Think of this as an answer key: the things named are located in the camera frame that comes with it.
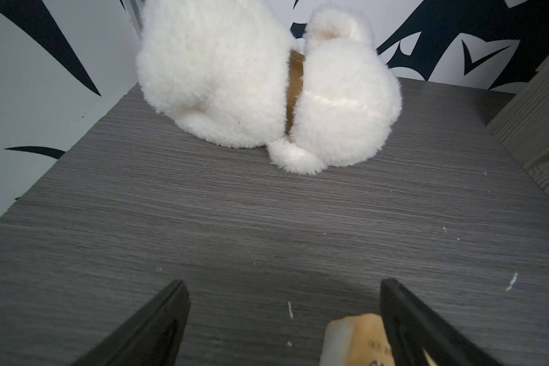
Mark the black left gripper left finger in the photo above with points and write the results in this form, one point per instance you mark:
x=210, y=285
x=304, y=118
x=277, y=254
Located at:
x=152, y=336

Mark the white plush dog toy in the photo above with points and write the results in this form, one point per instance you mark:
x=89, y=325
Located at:
x=231, y=73

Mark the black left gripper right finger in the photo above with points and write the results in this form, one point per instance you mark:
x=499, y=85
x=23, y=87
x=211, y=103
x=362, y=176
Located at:
x=418, y=335

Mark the yellow tissue pack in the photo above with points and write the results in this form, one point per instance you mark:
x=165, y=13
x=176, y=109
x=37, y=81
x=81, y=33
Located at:
x=357, y=340

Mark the grey wooden drawer cabinet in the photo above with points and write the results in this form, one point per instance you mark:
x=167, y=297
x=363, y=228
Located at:
x=523, y=128

